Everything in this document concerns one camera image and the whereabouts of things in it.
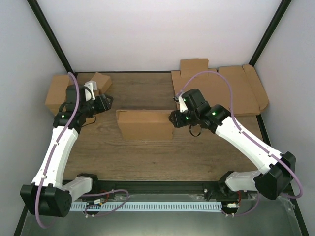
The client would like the light blue slotted cable duct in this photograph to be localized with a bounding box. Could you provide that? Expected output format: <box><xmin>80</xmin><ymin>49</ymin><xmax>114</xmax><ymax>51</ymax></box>
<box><xmin>70</xmin><ymin>202</ymin><xmax>222</xmax><ymax>212</ymax></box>

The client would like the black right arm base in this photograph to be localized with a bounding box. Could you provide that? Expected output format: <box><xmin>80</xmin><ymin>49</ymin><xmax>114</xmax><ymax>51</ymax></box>
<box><xmin>202</xmin><ymin>181</ymin><xmax>247</xmax><ymax>201</ymax></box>

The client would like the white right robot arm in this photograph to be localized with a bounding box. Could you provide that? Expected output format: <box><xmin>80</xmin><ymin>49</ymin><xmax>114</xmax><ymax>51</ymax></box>
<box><xmin>169</xmin><ymin>88</ymin><xmax>296</xmax><ymax>200</ymax></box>

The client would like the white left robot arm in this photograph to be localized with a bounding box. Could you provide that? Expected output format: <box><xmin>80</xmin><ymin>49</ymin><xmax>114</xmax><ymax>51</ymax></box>
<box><xmin>20</xmin><ymin>84</ymin><xmax>114</xmax><ymax>217</ymax></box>

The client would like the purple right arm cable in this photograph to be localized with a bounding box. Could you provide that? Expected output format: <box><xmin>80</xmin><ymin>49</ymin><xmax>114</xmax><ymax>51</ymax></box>
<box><xmin>176</xmin><ymin>70</ymin><xmax>304</xmax><ymax>218</ymax></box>

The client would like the tall folded cardboard box stack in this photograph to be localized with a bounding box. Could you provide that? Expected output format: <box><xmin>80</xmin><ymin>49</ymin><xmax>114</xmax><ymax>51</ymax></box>
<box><xmin>45</xmin><ymin>75</ymin><xmax>72</xmax><ymax>115</ymax></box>

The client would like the tilted small cardboard box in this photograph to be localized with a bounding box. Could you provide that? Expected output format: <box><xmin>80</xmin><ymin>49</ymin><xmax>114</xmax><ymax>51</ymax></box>
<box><xmin>89</xmin><ymin>72</ymin><xmax>112</xmax><ymax>96</ymax></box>

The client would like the black left frame post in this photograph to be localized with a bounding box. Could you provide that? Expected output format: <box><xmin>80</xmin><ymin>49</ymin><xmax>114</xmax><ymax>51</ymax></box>
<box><xmin>27</xmin><ymin>0</ymin><xmax>74</xmax><ymax>73</ymax></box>

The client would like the black frame post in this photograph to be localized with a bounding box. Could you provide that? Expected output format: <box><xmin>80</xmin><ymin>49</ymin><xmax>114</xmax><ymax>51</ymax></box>
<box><xmin>27</xmin><ymin>0</ymin><xmax>74</xmax><ymax>73</ymax></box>
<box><xmin>249</xmin><ymin>0</ymin><xmax>292</xmax><ymax>67</ymax></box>

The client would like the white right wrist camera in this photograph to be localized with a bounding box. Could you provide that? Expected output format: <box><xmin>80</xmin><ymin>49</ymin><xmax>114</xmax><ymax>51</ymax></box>
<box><xmin>173</xmin><ymin>95</ymin><xmax>188</xmax><ymax>113</ymax></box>

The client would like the black right frame post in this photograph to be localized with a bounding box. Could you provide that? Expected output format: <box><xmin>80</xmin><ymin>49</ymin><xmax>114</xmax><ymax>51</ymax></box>
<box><xmin>249</xmin><ymin>0</ymin><xmax>292</xmax><ymax>67</ymax></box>

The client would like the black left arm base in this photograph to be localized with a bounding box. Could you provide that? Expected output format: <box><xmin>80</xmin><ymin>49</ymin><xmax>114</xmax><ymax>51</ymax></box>
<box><xmin>79</xmin><ymin>180</ymin><xmax>116</xmax><ymax>201</ymax></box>

